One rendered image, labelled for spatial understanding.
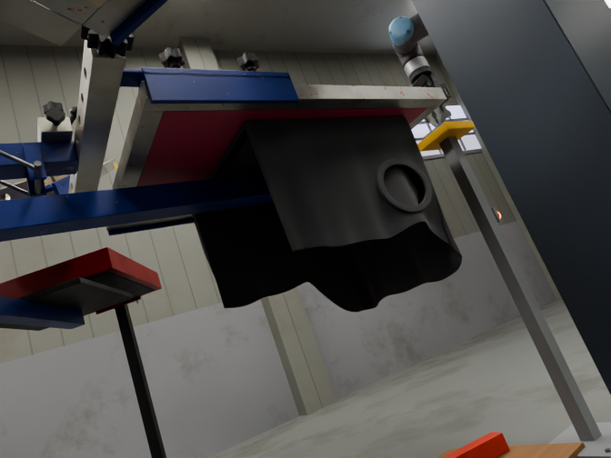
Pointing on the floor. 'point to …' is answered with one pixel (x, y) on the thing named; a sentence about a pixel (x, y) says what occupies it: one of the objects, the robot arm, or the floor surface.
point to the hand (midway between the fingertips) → (440, 126)
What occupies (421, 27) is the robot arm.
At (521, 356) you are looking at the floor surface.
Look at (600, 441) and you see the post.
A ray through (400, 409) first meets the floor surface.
